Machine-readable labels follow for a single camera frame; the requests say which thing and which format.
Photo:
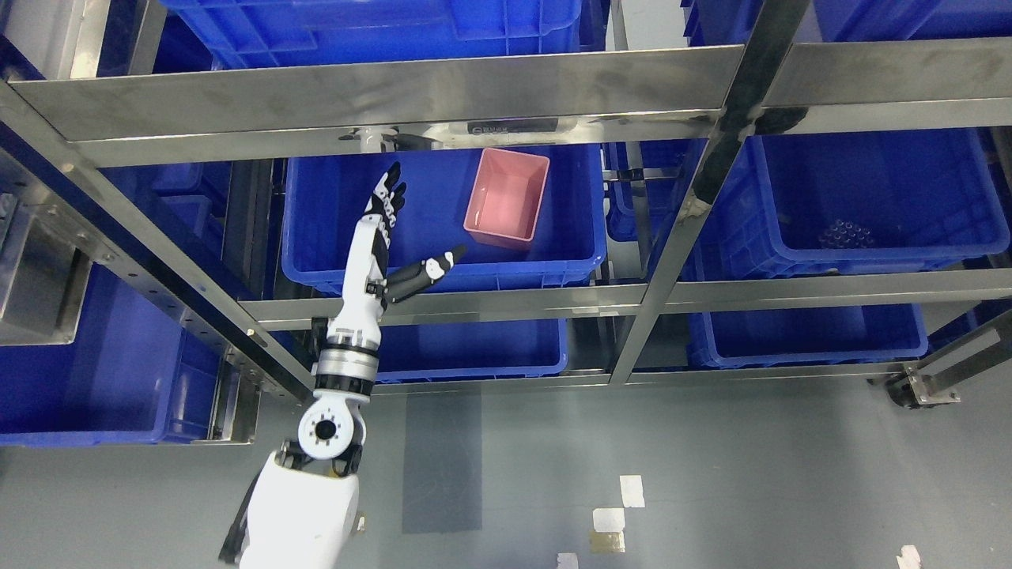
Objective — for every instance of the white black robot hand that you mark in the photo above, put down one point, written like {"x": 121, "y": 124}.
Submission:
{"x": 368, "y": 287}

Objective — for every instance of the pink plastic storage box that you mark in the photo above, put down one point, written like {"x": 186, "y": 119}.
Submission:
{"x": 506, "y": 199}

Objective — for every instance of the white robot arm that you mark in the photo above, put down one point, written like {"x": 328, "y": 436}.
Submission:
{"x": 301, "y": 507}

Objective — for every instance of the large blue shelf container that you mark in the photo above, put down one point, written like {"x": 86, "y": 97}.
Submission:
{"x": 325, "y": 196}

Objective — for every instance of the metal shelf rack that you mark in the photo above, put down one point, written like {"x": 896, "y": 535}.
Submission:
{"x": 57, "y": 135}

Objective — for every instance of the blue bin top shelf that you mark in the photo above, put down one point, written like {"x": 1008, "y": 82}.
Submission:
{"x": 268, "y": 34}

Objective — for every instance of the blue bin shelf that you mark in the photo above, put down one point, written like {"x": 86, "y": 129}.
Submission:
{"x": 268, "y": 34}
{"x": 854, "y": 203}

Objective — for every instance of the blue bin right shelf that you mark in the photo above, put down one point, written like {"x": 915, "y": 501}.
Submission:
{"x": 854, "y": 203}

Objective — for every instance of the blue bin lower middle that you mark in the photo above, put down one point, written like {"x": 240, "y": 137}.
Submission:
{"x": 472, "y": 350}

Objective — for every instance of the blue bin bottom left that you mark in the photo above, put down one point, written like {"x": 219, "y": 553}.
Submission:
{"x": 132, "y": 376}

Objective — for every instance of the tape scrap on floor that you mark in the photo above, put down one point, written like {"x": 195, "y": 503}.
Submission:
{"x": 608, "y": 524}

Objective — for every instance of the blue bin lower right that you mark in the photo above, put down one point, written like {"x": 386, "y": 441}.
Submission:
{"x": 807, "y": 335}

